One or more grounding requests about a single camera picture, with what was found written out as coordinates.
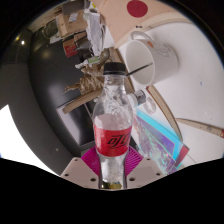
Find long ceiling light panel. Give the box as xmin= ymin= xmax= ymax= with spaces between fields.
xmin=0 ymin=104 xmax=56 ymax=175

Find brown wooden sculpture model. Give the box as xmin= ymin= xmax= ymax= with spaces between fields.
xmin=61 ymin=48 xmax=134 ymax=115

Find dark wall screen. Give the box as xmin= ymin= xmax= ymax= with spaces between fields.
xmin=55 ymin=94 xmax=101 ymax=148

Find wooden ruler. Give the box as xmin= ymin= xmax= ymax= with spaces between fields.
xmin=146 ymin=84 xmax=184 ymax=141

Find clear red-labelled drink bottle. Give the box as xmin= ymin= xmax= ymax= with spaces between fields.
xmin=91 ymin=61 xmax=134 ymax=190

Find dark stirring stick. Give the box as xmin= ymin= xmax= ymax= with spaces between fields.
xmin=125 ymin=61 xmax=154 ymax=77

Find thin wooden stick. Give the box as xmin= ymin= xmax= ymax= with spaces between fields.
xmin=174 ymin=117 xmax=224 ymax=139

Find small white paint jar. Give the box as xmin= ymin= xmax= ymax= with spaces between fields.
xmin=128 ymin=89 xmax=148 ymax=108

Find small green-labelled bottle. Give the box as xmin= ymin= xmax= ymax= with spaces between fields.
xmin=74 ymin=54 xmax=102 ymax=70

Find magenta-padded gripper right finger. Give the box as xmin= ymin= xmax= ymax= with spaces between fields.
xmin=124 ymin=146 xmax=166 ymax=190

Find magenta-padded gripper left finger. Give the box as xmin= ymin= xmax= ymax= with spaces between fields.
xmin=60 ymin=146 xmax=101 ymax=190

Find red box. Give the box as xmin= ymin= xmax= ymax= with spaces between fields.
xmin=63 ymin=41 xmax=80 ymax=58

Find white ceramic mug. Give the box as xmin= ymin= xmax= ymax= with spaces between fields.
xmin=124 ymin=30 xmax=179 ymax=87

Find grey printed newspaper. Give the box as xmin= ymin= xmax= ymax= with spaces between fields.
xmin=84 ymin=9 xmax=108 ymax=56

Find recessed ceiling spotlights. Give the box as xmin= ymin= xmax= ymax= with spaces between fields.
xmin=13 ymin=35 xmax=27 ymax=46

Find flat round red coaster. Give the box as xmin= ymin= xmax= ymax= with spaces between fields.
xmin=126 ymin=0 xmax=149 ymax=19

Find brown cardboard box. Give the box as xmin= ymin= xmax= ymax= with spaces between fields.
xmin=54 ymin=9 xmax=88 ymax=38

